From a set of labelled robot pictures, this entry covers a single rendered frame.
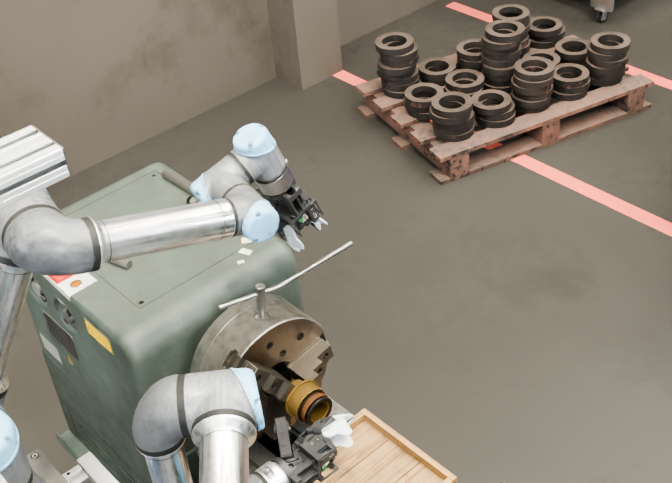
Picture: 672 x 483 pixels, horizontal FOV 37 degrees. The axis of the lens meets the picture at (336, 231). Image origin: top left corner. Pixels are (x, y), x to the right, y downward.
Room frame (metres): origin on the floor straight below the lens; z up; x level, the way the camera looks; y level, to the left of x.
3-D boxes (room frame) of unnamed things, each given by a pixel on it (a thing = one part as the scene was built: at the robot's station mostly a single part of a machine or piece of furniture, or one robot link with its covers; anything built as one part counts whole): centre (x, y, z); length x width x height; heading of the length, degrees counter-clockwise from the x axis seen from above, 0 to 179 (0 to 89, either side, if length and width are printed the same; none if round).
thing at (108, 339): (1.96, 0.46, 1.06); 0.59 x 0.48 x 0.39; 39
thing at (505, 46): (4.50, -0.92, 0.23); 1.28 x 0.89 x 0.46; 116
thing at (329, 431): (1.45, 0.03, 1.09); 0.09 x 0.06 x 0.03; 128
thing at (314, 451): (1.38, 0.11, 1.08); 0.12 x 0.09 x 0.08; 128
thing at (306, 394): (1.55, 0.10, 1.08); 0.09 x 0.09 x 0.09; 39
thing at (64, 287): (1.85, 0.64, 1.23); 0.13 x 0.08 x 0.06; 39
